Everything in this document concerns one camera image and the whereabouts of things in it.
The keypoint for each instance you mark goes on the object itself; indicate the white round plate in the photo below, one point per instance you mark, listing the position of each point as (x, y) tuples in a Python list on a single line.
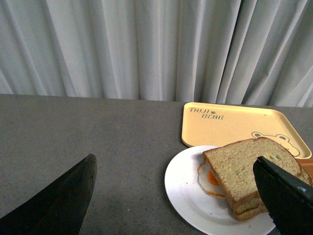
[(209, 214)]

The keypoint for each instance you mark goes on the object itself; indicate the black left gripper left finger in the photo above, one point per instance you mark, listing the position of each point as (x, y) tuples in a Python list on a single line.
[(58, 209)]

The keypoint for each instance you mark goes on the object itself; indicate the brown wooden tray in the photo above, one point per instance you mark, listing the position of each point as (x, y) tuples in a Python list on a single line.
[(307, 164)]

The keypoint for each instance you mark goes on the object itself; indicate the yellow bear tray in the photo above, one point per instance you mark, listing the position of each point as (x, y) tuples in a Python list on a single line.
[(219, 125)]

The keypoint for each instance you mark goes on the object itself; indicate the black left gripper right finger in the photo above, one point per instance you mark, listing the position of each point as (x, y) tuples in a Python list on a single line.
[(288, 199)]

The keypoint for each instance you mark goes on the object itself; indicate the fried egg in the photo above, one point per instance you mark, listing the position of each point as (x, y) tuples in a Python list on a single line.
[(208, 182)]

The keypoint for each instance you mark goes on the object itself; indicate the white curtain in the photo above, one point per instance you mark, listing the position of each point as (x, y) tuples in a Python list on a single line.
[(253, 52)]

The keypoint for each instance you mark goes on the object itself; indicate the bread slice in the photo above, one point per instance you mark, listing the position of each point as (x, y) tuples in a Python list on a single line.
[(247, 210), (232, 164)]

